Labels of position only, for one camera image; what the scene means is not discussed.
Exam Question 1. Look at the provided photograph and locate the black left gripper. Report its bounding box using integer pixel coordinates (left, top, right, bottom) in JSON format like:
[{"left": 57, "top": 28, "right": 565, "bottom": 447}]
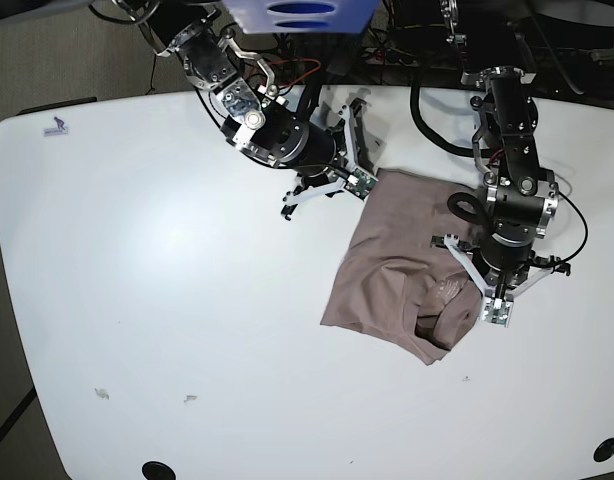
[{"left": 431, "top": 234, "right": 570, "bottom": 295}]

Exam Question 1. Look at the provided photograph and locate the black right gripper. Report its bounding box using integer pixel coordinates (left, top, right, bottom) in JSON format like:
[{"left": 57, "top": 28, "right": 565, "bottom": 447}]
[{"left": 286, "top": 99, "right": 368, "bottom": 201}]

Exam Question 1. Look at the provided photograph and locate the mauve T-shirt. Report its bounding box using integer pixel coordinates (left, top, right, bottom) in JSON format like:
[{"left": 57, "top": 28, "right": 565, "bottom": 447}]
[{"left": 321, "top": 169, "right": 482, "bottom": 365}]

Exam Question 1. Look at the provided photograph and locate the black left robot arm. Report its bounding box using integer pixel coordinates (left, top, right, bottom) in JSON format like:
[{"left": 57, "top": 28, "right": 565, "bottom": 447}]
[{"left": 409, "top": 1, "right": 614, "bottom": 299}]

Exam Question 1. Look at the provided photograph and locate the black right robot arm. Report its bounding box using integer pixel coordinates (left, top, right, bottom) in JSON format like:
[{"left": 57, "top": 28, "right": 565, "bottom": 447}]
[{"left": 88, "top": 1, "right": 377, "bottom": 217}]

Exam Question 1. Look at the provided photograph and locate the small purple logo sticker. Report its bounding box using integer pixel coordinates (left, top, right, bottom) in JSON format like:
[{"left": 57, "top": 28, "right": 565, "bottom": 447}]
[{"left": 43, "top": 116, "right": 69, "bottom": 137}]

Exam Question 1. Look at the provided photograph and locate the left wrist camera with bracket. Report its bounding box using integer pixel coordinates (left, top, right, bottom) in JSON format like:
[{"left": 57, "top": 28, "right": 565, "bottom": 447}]
[{"left": 430, "top": 234, "right": 571, "bottom": 327}]

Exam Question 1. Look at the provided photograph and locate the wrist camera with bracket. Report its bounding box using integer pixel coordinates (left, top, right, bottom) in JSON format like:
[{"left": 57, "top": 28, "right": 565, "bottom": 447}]
[
  {"left": 430, "top": 234, "right": 571, "bottom": 327},
  {"left": 280, "top": 97, "right": 379, "bottom": 221}
]

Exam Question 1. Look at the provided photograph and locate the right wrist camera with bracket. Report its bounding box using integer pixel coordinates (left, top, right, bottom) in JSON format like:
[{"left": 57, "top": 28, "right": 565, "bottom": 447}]
[{"left": 280, "top": 97, "right": 379, "bottom": 221}]

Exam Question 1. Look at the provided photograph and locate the blue plastic mount plate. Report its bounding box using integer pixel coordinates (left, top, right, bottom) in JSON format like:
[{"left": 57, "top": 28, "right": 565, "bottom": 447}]
[{"left": 222, "top": 0, "right": 379, "bottom": 34}]

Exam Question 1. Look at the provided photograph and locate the black table cable grommet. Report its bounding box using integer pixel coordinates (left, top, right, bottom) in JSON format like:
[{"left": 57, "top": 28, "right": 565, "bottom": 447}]
[{"left": 593, "top": 437, "right": 614, "bottom": 463}]

